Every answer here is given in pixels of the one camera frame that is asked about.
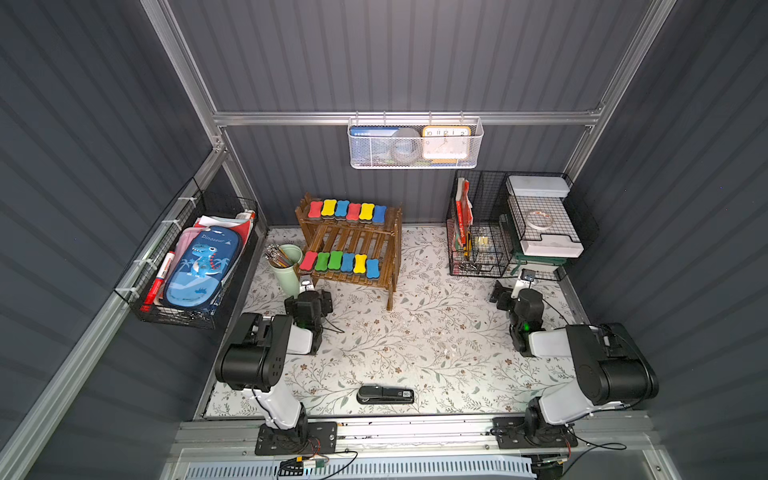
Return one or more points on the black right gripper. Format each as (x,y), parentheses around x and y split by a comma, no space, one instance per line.
(503,294)

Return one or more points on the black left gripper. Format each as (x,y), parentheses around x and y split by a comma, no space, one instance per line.
(294,303)

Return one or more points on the wooden two-tier shelf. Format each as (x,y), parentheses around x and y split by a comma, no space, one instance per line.
(382,242)

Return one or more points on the red eraser top shelf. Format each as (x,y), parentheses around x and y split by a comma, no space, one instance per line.
(353,212)
(315,209)

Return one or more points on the red eraser shelf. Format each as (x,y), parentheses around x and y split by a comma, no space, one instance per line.
(315,209)
(353,212)
(309,261)

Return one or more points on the yellow eraser top shelf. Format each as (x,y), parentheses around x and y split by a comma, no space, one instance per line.
(329,208)
(366,212)

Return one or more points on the yellow eraser shelf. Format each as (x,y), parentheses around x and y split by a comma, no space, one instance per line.
(366,212)
(360,264)
(329,208)

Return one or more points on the blue eraser top shelf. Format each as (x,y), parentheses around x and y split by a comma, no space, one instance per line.
(341,210)
(379,214)

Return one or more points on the blue eraser shelf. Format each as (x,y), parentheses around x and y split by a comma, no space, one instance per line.
(347,264)
(341,210)
(379,214)
(373,269)

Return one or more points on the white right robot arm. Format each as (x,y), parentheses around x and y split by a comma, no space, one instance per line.
(610,371)

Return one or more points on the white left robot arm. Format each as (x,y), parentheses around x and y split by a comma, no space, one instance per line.
(253,359)

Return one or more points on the red eraser bottom shelf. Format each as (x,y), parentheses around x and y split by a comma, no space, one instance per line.
(309,261)

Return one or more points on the green eraser shelf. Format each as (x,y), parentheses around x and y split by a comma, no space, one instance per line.
(335,260)
(322,261)

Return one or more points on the yellow eraser bottom shelf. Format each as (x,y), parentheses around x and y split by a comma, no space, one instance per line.
(360,264)

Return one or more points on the green pencil cup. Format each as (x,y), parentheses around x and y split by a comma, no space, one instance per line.
(288,278)

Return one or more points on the pencils in cup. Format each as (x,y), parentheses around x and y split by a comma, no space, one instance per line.
(276,257)

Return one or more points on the black stapler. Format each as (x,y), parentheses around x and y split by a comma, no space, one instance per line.
(384,395)

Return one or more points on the white paper tray stack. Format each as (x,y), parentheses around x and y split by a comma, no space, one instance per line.
(542,223)

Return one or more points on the blue dinosaur pencil case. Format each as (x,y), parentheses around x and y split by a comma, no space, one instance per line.
(200,273)

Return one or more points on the red book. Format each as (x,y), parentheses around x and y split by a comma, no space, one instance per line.
(463,208)

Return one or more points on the red marker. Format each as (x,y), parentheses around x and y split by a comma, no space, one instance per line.
(158,282)

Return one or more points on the blue box in basket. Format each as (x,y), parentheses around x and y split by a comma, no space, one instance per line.
(370,145)

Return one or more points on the orange alarm clock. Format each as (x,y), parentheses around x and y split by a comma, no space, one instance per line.
(446,143)

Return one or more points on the grey tape roll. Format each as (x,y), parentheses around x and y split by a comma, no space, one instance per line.
(406,146)

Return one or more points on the black wire desk organizer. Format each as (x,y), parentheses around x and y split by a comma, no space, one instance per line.
(494,250)

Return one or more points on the black wire side basket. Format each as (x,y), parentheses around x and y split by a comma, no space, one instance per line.
(197,210)

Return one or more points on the metal base rail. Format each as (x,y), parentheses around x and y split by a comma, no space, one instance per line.
(403,436)

